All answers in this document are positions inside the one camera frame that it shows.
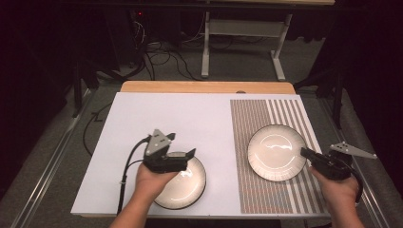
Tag left hand-held gripper cable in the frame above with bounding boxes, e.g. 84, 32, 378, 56
116, 136, 152, 217

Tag black computer case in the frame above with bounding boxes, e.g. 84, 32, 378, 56
103, 9, 145, 69

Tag wooden table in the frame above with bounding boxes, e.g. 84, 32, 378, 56
120, 80, 297, 95

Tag bundle of floor cables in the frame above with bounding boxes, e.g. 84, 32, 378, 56
127, 18, 207, 82

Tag white metal desk frame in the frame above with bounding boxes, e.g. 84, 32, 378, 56
201, 0, 336, 82

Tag person's right hand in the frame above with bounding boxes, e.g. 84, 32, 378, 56
308, 166, 360, 220

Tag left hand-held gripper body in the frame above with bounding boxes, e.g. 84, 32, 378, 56
142, 128, 188, 174

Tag striped placemat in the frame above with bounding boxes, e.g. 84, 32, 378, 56
229, 98, 327, 215

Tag white board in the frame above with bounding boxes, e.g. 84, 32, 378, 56
69, 91, 333, 219

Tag black floor cable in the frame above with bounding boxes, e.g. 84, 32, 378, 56
82, 103, 114, 157

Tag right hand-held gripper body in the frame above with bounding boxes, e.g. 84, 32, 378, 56
312, 142, 378, 181

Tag aluminium floor rail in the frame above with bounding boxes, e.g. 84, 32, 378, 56
319, 98, 387, 228
10, 89, 93, 228

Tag large white dark-rimmed plate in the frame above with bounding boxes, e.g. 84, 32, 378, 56
246, 123, 308, 182

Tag right hand-held gripper cable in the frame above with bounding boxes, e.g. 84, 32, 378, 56
343, 160, 364, 205

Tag hand-held gripper cable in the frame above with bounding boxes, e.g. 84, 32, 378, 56
116, 136, 152, 217
343, 160, 364, 205

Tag person's left hand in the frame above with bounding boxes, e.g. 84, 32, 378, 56
134, 163, 181, 206

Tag black stand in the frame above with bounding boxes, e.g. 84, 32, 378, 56
71, 60, 100, 119
293, 67, 345, 129

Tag small white dark-rimmed plate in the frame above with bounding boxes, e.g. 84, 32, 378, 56
153, 151, 207, 211

